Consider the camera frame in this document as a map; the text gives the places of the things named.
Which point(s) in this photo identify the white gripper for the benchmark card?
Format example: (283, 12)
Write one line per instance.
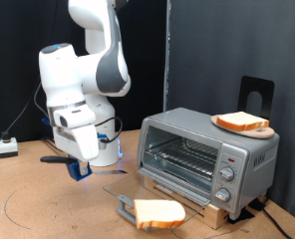
(81, 139)

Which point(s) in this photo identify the white bread slice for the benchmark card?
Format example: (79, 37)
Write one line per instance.
(157, 212)
(240, 120)

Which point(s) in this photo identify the silver oven timer knob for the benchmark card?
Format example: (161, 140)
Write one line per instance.
(223, 194)

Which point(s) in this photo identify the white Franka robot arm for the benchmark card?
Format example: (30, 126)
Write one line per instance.
(61, 76)

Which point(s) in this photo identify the silver oven temperature knob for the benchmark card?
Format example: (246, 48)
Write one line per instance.
(227, 174)

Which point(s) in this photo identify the silver toaster oven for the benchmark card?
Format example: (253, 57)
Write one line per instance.
(253, 172)

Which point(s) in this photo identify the emergency stop button box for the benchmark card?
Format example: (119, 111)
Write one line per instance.
(7, 147)

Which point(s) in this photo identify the wooden crate base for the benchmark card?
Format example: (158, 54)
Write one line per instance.
(217, 219)

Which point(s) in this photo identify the vertical metal pole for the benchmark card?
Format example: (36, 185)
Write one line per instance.
(167, 49)

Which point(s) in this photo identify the small round wooden board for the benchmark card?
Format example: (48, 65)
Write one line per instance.
(260, 133)

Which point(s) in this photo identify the black metal bookend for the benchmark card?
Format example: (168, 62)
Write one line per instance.
(257, 84)

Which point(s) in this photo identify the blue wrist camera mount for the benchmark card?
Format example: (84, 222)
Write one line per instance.
(102, 136)

